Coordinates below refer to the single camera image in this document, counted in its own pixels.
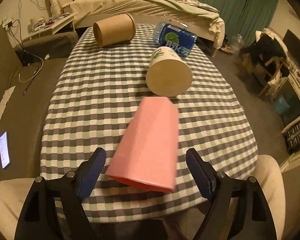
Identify pink faceted cup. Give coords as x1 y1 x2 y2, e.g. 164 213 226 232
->
106 96 179 192

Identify white paper cup with print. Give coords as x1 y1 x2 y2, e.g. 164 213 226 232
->
146 46 193 98

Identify brown cardboard cup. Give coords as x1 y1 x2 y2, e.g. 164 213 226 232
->
93 13 136 47

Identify smartphone with lit screen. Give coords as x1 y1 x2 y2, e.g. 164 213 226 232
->
0 132 10 169

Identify black plastic crate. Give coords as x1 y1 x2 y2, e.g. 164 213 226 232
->
283 121 300 154

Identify white folded paper strip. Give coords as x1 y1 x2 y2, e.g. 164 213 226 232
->
0 86 15 121

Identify blue plastic basket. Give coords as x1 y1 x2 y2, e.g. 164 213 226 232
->
274 95 289 115

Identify checkered tablecloth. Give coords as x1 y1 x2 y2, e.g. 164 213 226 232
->
40 24 258 223

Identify grey sofa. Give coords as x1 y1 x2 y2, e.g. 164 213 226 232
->
0 26 78 181

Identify chair with clothes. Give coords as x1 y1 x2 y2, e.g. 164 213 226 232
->
240 28 290 98

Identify black television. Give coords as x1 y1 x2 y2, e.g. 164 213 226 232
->
283 29 300 68

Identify large water jug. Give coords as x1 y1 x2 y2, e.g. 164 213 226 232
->
230 34 244 54

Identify white bedside table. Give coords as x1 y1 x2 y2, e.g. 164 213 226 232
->
26 14 75 40

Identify green curtain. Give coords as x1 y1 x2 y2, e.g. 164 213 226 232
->
198 0 279 46

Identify white cable on sofa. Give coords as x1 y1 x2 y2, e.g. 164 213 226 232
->
18 0 44 84

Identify black cable on sofa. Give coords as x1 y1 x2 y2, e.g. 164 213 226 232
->
8 19 44 95

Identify wall power strip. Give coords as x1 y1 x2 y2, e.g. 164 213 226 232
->
0 17 14 31

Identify bed with white frame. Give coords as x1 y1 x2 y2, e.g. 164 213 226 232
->
50 0 225 49

